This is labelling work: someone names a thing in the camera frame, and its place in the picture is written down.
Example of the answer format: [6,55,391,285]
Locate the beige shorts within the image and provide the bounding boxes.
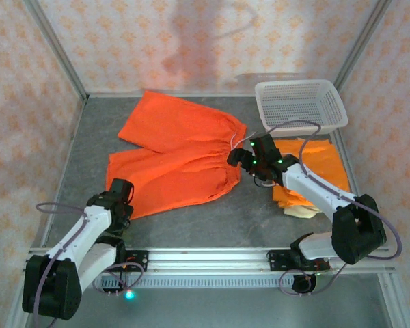
[282,204,320,219]

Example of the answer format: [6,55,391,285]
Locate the red-orange shorts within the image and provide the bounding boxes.
[105,90,249,219]

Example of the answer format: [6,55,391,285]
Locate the light orange shorts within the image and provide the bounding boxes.
[271,138,352,209]

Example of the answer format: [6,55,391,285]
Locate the white plastic mesh basket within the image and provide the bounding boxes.
[254,79,349,137]

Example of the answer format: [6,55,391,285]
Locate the small lit status connector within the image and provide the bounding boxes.
[102,288,137,302]

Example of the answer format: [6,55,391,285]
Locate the grey metal lower panel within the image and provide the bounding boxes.
[23,286,396,328]

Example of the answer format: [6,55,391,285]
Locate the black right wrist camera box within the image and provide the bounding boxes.
[249,134,278,159]

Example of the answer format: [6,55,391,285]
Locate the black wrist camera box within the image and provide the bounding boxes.
[105,177,135,204]
[249,134,278,159]

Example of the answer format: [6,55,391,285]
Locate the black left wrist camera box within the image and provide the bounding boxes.
[105,177,135,204]

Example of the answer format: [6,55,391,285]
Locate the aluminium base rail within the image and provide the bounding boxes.
[22,247,396,274]

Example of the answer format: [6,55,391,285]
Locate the slotted grey cable duct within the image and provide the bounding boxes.
[37,275,385,290]

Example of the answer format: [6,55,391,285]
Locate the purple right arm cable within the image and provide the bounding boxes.
[264,119,403,297]

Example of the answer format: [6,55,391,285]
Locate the black round cable hub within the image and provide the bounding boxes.
[291,273,319,295]

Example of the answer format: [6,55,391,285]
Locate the aluminium lower frame post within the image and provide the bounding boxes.
[379,273,410,328]
[5,273,38,328]

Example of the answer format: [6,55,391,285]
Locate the aluminium frame corner post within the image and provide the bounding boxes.
[23,0,90,103]
[332,0,394,92]

